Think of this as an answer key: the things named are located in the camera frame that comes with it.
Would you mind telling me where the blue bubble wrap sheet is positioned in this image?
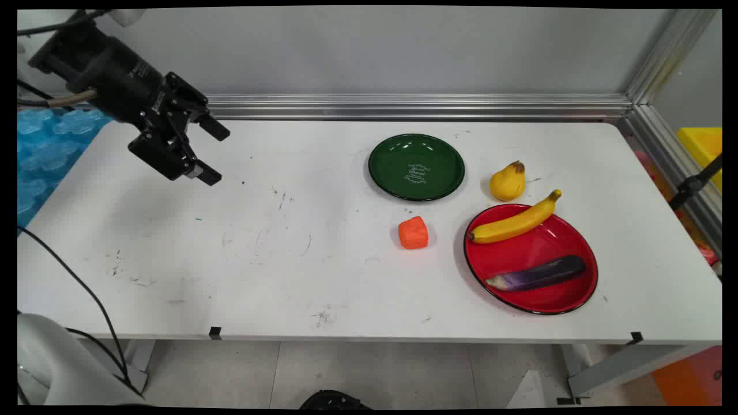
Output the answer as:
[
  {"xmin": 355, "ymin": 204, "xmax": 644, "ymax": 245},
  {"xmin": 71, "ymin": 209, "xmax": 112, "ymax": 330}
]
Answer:
[{"xmin": 17, "ymin": 108, "xmax": 113, "ymax": 228}]

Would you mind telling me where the side aluminium frame rail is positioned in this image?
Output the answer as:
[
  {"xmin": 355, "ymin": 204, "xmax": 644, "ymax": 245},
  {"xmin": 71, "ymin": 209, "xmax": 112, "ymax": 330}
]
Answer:
[{"xmin": 616, "ymin": 104, "xmax": 722, "ymax": 261}]

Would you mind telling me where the black round floor object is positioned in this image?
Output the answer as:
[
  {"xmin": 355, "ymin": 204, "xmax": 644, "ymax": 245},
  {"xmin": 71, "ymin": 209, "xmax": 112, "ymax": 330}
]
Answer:
[{"xmin": 299, "ymin": 390, "xmax": 374, "ymax": 410}]

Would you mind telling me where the upright aluminium frame post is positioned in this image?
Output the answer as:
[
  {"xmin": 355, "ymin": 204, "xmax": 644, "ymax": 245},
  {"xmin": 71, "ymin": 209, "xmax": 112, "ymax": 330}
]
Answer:
[{"xmin": 626, "ymin": 9, "xmax": 719, "ymax": 105}]

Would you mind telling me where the purple toy eggplant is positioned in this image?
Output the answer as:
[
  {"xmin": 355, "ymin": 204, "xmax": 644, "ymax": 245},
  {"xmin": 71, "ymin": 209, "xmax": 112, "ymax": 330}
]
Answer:
[{"xmin": 485, "ymin": 255, "xmax": 586, "ymax": 292}]

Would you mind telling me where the horizontal aluminium frame rail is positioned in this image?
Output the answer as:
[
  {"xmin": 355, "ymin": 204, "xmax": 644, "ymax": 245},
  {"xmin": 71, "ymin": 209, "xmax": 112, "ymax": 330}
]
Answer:
[{"xmin": 17, "ymin": 93, "xmax": 634, "ymax": 122}]

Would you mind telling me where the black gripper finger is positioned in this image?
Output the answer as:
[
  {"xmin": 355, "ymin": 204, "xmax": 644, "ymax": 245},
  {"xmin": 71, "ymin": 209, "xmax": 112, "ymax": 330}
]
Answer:
[
  {"xmin": 195, "ymin": 113, "xmax": 231, "ymax": 142},
  {"xmin": 183, "ymin": 159, "xmax": 223, "ymax": 187}
]

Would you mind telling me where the yellow toy banana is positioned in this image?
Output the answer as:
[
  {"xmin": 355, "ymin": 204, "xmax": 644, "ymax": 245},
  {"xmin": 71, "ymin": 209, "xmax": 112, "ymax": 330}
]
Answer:
[{"xmin": 468, "ymin": 189, "xmax": 563, "ymax": 244}]

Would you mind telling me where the beige gripper cable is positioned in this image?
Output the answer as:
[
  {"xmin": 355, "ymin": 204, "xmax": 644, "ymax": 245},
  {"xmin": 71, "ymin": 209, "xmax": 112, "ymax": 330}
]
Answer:
[{"xmin": 17, "ymin": 88, "xmax": 97, "ymax": 109}]

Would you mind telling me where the black two-finger gripper body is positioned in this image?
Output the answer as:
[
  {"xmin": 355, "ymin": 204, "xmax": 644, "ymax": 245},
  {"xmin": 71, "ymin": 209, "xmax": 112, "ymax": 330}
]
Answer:
[{"xmin": 68, "ymin": 36, "xmax": 209, "ymax": 180}]

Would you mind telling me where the long black robot cable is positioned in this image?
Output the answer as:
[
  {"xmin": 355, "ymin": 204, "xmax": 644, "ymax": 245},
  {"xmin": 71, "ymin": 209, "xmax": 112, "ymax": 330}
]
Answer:
[{"xmin": 17, "ymin": 226, "xmax": 132, "ymax": 386}]

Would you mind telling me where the yellow plastic box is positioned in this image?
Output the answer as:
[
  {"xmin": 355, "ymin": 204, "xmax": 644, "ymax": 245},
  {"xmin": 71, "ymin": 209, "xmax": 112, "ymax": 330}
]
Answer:
[{"xmin": 676, "ymin": 126, "xmax": 722, "ymax": 192}]

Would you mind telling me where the red enamel plate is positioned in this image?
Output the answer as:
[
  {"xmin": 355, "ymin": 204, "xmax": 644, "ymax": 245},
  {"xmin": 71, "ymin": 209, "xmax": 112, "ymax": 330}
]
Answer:
[{"xmin": 464, "ymin": 203, "xmax": 599, "ymax": 315}]

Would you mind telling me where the short black base cable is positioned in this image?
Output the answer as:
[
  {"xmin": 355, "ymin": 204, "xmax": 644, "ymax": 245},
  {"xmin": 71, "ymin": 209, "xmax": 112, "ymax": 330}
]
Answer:
[{"xmin": 65, "ymin": 327, "xmax": 146, "ymax": 397}]

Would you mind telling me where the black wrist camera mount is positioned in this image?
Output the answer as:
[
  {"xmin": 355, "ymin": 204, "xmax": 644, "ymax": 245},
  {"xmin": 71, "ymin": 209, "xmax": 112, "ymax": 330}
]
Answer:
[{"xmin": 28, "ymin": 23, "xmax": 108, "ymax": 94}]

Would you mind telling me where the orange floor mat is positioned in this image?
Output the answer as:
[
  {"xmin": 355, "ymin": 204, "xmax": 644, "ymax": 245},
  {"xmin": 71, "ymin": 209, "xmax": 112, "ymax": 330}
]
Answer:
[{"xmin": 650, "ymin": 345, "xmax": 722, "ymax": 407}]

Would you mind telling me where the yellow toy pear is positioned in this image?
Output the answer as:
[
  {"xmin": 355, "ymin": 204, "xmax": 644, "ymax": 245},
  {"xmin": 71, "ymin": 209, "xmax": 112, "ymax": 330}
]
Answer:
[{"xmin": 490, "ymin": 161, "xmax": 527, "ymax": 202}]

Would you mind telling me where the orange toy cube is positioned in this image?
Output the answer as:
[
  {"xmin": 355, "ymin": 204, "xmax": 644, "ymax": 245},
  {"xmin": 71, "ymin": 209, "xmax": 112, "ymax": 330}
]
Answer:
[{"xmin": 398, "ymin": 216, "xmax": 430, "ymax": 250}]

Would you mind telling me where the green enamel plate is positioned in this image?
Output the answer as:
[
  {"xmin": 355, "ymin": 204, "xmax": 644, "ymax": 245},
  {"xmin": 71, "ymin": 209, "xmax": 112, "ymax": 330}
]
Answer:
[{"xmin": 368, "ymin": 133, "xmax": 466, "ymax": 202}]

